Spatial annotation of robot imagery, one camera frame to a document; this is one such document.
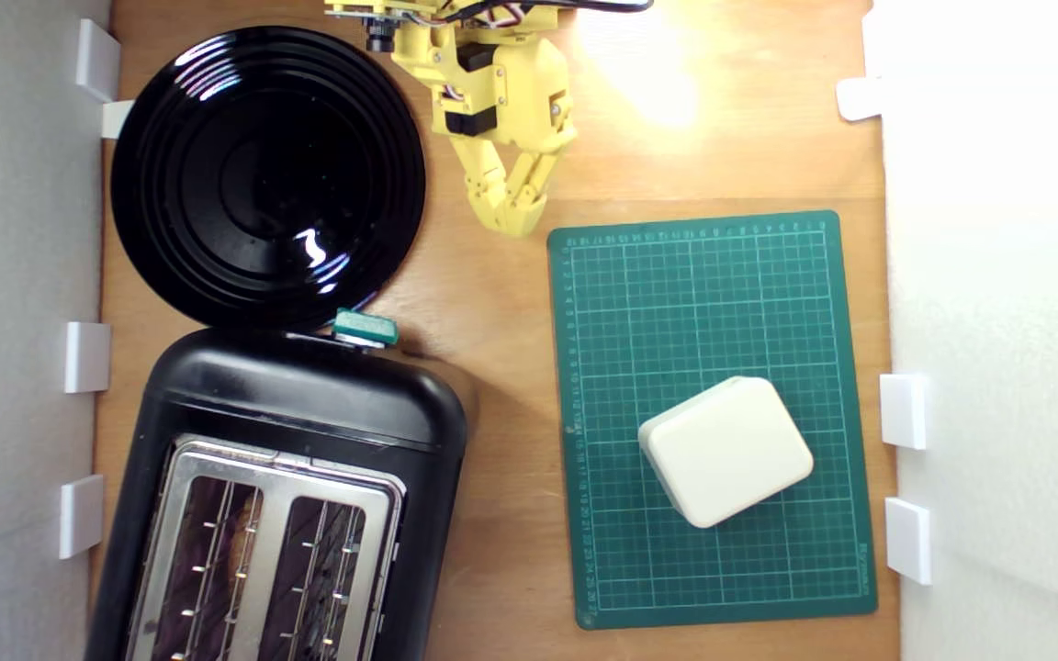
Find green toaster lever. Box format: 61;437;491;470
332;309;400;348

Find black two-slot toaster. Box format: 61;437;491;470
84;326;470;661

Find green cutting mat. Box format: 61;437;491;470
547;210;879;631

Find black round plate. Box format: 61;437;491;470
111;25;427;329

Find white block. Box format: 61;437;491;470
637;375;815;530

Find brown bread slice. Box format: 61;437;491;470
221;510;259;598

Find black cable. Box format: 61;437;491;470
456;0;655;16

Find gripper camera on yellow mount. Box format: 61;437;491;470
324;0;443;53

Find white wall clip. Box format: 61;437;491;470
58;474;106;561
102;99;137;140
64;321;112;394
837;76;885;123
879;373;928;451
884;497;934;587
75;18;122;102

